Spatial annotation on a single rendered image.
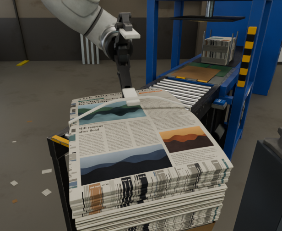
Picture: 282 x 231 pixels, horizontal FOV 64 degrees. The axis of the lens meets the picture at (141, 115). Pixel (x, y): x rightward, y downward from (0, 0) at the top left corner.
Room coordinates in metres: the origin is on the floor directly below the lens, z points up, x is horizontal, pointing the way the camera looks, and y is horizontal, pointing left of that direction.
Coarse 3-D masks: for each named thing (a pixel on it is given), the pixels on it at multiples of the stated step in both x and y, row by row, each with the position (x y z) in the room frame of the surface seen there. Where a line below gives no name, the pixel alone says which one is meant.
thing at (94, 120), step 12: (132, 108) 0.51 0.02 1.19; (144, 108) 0.51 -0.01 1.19; (156, 108) 0.51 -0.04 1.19; (168, 108) 0.51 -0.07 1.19; (180, 108) 0.51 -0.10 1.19; (84, 120) 0.46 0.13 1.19; (96, 120) 0.45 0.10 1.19; (108, 120) 0.45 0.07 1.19; (120, 120) 0.45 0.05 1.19; (132, 120) 0.45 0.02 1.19; (144, 120) 0.45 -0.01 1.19
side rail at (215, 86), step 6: (210, 90) 1.72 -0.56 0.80; (216, 90) 1.74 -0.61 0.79; (204, 96) 1.59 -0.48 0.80; (210, 96) 1.60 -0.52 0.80; (216, 96) 1.77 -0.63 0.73; (198, 102) 1.48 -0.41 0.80; (204, 102) 1.48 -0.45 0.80; (210, 102) 1.62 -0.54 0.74; (192, 108) 1.37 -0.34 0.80; (198, 108) 1.37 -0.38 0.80; (204, 108) 1.49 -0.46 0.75; (198, 114) 1.38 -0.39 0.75; (204, 114) 1.51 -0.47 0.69
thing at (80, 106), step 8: (160, 88) 0.70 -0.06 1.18; (96, 96) 0.64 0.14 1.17; (104, 96) 0.64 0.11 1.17; (112, 96) 0.63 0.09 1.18; (120, 96) 0.62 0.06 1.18; (160, 96) 0.60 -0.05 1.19; (168, 96) 0.59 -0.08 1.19; (72, 104) 0.56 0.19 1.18; (80, 104) 0.56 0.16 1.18; (88, 104) 0.56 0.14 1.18; (96, 104) 0.55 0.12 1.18; (112, 104) 0.55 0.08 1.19; (120, 104) 0.54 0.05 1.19; (144, 104) 0.54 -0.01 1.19; (152, 104) 0.54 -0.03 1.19; (72, 112) 0.50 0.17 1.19; (80, 112) 0.49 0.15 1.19
